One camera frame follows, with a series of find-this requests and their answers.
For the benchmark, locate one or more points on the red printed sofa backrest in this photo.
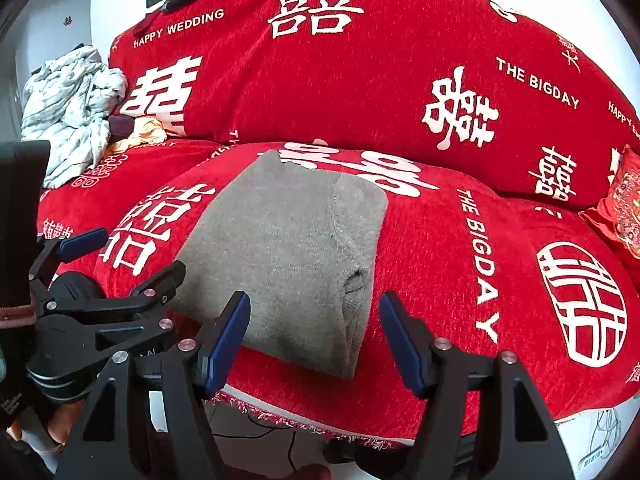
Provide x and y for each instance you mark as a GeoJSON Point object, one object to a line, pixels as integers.
{"type": "Point", "coordinates": [360, 95]}

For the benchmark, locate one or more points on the dark maroon cloth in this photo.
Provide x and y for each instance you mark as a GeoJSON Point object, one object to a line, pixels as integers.
{"type": "Point", "coordinates": [120, 127]}

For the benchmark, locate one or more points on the grey knit sweater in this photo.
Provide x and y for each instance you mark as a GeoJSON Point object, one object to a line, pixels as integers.
{"type": "Point", "coordinates": [290, 260]}

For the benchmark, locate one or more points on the red printed sofa seat cover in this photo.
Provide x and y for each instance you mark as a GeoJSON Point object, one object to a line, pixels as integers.
{"type": "Point", "coordinates": [440, 285]}

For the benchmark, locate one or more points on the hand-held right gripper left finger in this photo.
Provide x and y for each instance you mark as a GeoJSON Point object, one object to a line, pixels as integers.
{"type": "Point", "coordinates": [222, 350]}

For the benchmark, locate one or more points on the person's left hand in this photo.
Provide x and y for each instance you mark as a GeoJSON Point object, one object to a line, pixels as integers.
{"type": "Point", "coordinates": [65, 422]}

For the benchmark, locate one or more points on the red embroidered cushion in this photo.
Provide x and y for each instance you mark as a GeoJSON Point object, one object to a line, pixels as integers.
{"type": "Point", "coordinates": [620, 210]}

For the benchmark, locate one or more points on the orange crumpled cloth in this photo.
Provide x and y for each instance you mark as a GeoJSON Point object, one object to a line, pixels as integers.
{"type": "Point", "coordinates": [142, 135]}

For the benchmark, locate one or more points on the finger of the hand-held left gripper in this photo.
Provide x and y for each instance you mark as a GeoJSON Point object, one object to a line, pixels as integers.
{"type": "Point", "coordinates": [82, 242]}
{"type": "Point", "coordinates": [160, 282]}

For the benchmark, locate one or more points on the pale striped crumpled cloth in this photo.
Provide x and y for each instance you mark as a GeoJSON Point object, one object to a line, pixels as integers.
{"type": "Point", "coordinates": [67, 105]}

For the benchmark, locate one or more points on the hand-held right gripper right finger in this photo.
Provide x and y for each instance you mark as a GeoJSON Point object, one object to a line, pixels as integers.
{"type": "Point", "coordinates": [405, 350]}

